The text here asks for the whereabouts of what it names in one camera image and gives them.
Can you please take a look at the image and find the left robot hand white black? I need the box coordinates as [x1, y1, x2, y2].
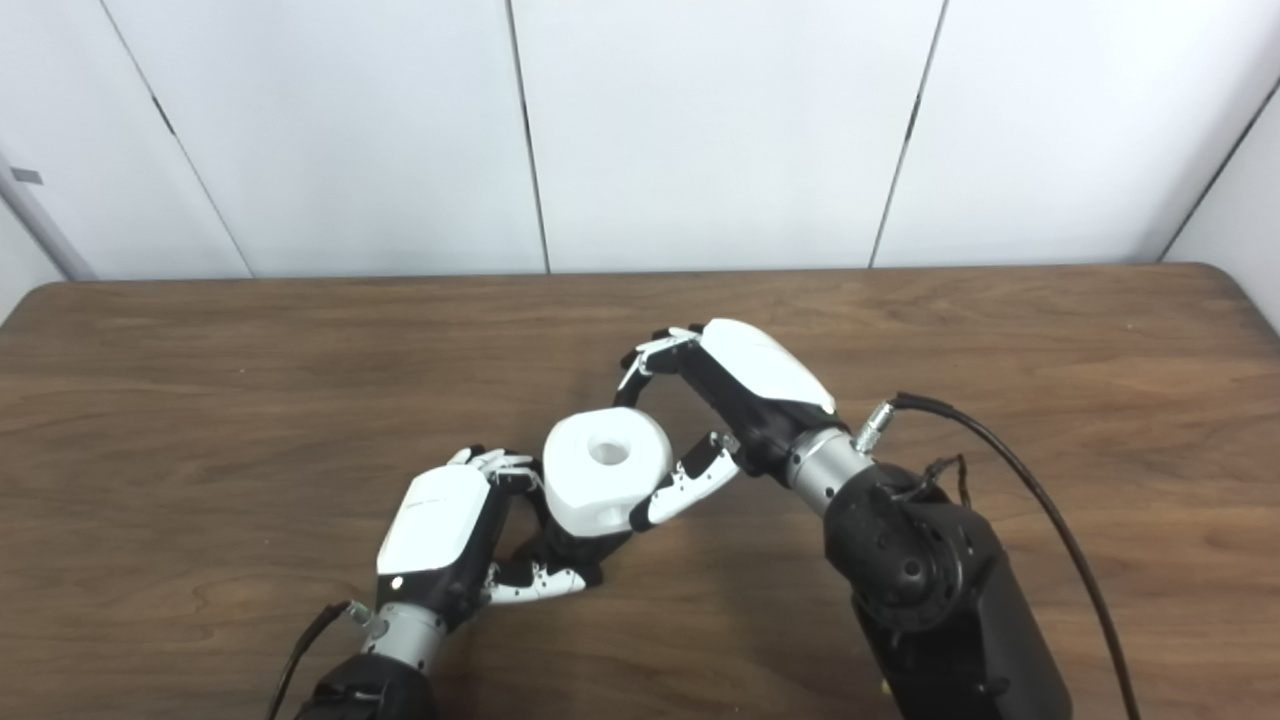
[376, 446, 589, 634]

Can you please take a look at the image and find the round white piece with hole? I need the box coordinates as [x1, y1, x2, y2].
[541, 407, 674, 536]

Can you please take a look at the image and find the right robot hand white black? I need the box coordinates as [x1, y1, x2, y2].
[613, 318, 839, 534]

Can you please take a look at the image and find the grey wall corner strip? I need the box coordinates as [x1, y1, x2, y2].
[0, 150, 99, 282]

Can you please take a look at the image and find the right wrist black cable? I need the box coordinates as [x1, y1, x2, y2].
[855, 392, 1143, 720]

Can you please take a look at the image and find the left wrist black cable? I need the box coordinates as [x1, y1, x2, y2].
[265, 600, 373, 720]

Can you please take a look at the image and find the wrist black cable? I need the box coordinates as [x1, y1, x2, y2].
[855, 392, 1143, 720]
[265, 600, 373, 720]

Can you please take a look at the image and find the black flanged holder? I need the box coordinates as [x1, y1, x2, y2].
[505, 488, 635, 593]

